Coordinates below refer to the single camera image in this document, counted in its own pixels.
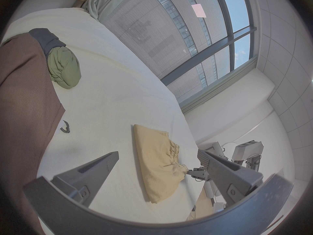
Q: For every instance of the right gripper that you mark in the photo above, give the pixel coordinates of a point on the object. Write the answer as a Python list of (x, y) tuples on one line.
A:
[(201, 174)]

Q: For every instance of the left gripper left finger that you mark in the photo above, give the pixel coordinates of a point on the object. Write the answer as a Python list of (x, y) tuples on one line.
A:
[(90, 177)]

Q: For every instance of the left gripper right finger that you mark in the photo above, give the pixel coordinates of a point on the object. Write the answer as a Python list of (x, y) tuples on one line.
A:
[(232, 177)]

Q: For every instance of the beige shorts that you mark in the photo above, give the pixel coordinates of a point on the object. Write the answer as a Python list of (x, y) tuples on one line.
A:
[(156, 160)]

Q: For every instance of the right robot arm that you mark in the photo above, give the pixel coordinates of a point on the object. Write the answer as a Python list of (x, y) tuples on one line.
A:
[(247, 150)]

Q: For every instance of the small black hook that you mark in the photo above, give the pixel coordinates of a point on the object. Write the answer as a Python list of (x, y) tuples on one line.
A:
[(66, 131)]

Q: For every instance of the green garment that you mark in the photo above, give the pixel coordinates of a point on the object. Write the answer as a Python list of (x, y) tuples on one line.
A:
[(64, 67)]

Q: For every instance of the brown garment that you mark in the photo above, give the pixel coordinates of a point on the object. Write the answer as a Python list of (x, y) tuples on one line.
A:
[(24, 82)]

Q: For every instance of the black garment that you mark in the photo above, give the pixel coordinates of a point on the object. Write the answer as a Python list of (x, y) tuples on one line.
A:
[(46, 38)]

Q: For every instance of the window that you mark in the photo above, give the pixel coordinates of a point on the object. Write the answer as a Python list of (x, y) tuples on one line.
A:
[(159, 33)]

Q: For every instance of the grey-green curtain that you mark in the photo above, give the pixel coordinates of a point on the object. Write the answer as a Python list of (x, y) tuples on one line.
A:
[(102, 4)]

